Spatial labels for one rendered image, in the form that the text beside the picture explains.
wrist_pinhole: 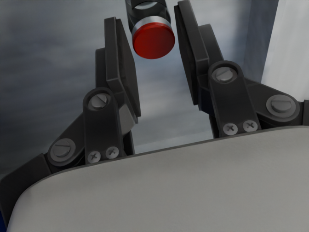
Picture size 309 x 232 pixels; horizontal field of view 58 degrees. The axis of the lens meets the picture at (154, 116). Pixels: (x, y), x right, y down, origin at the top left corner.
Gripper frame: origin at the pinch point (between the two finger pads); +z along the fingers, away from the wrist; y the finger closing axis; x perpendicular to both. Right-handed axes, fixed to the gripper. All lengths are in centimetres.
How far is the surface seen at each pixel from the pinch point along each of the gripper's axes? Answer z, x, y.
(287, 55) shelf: 6.2, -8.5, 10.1
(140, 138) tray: 5.8, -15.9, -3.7
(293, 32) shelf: 6.2, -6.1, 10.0
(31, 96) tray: 5.7, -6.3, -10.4
